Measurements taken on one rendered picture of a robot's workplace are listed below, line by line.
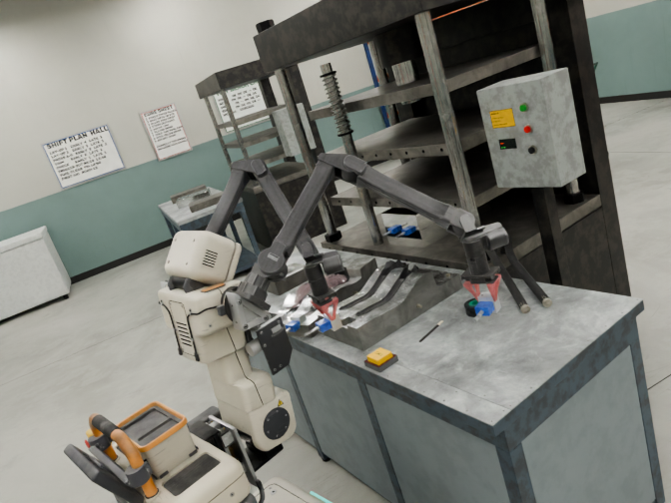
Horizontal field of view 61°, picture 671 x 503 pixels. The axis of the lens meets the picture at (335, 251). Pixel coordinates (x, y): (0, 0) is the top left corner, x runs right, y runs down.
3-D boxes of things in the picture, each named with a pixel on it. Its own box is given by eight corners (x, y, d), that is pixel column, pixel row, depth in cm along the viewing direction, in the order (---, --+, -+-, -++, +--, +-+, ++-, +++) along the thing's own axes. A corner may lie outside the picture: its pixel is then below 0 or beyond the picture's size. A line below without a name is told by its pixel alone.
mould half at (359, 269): (312, 337, 217) (303, 312, 213) (267, 333, 234) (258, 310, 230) (381, 279, 251) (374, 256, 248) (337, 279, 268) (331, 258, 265)
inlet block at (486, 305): (484, 329, 163) (480, 313, 162) (468, 328, 166) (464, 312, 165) (501, 307, 172) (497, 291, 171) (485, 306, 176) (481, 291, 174)
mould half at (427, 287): (363, 351, 194) (352, 316, 190) (324, 335, 216) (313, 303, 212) (462, 287, 218) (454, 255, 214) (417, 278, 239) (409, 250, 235)
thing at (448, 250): (487, 279, 236) (484, 266, 234) (323, 251, 344) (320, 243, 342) (601, 205, 275) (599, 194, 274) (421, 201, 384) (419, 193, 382)
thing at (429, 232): (424, 248, 277) (414, 215, 272) (389, 244, 300) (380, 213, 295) (491, 210, 301) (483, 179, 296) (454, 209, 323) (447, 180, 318)
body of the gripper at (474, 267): (469, 271, 174) (464, 251, 172) (501, 271, 168) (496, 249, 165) (461, 281, 170) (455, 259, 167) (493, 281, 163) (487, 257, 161)
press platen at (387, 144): (458, 154, 234) (455, 142, 232) (319, 165, 326) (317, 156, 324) (564, 104, 269) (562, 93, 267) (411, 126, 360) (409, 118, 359)
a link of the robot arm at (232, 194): (243, 166, 216) (233, 151, 207) (275, 173, 212) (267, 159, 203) (194, 270, 202) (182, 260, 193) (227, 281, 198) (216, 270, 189)
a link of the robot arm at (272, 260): (324, 156, 182) (323, 140, 173) (361, 173, 180) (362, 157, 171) (257, 275, 170) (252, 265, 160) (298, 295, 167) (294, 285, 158)
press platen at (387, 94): (448, 92, 228) (445, 80, 227) (310, 120, 320) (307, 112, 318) (553, 51, 261) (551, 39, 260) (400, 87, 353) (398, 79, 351)
